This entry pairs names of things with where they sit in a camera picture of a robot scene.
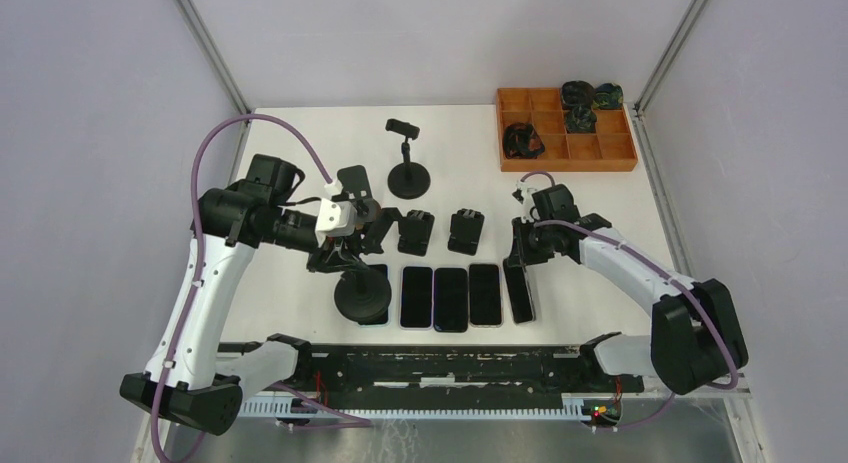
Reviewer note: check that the dark rolled item top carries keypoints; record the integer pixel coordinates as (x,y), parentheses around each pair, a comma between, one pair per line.
(577,93)

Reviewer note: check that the black case phone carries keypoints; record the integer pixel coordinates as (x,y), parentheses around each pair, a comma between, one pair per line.
(450,300)

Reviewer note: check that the green rolled item corner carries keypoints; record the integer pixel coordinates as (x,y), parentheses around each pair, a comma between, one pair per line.
(608,96)

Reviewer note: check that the black rolled item in tray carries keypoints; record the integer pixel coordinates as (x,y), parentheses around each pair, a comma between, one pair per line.
(521,141)

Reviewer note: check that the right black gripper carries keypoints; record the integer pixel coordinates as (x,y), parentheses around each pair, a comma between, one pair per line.
(521,254)

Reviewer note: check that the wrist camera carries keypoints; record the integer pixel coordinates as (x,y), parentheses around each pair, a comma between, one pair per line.
(335,219)
(524,196)

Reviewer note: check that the lilac case phone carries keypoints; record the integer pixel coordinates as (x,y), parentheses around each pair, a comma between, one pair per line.
(416,298)

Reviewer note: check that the orange compartment tray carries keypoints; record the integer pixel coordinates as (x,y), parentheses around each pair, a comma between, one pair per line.
(609,148)

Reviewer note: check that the blue case phone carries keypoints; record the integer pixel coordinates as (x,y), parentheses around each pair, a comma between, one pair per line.
(375,290)

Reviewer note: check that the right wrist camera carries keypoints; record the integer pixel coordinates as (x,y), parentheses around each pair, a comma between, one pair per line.
(524,196)

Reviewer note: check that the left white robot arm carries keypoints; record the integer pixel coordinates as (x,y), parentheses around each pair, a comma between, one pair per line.
(185,381)

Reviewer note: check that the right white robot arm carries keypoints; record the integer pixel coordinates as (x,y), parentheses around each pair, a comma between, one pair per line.
(695,338)

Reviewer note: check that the brown base phone stand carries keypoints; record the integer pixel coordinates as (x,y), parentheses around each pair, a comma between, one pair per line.
(356,190)

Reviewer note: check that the green rolled item middle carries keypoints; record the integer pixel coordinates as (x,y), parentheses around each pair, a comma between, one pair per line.
(580,119)

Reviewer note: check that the white cable duct rail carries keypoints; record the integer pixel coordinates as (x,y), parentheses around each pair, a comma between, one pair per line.
(287,407)

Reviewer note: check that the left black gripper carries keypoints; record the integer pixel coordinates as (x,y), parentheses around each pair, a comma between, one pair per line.
(337,259)

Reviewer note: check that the black phone stand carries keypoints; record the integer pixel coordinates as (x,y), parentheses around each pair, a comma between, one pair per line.
(465,231)
(415,229)

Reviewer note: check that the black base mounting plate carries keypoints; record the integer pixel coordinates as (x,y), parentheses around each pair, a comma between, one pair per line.
(451,377)

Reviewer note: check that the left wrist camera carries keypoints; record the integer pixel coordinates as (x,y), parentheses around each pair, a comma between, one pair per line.
(335,219)

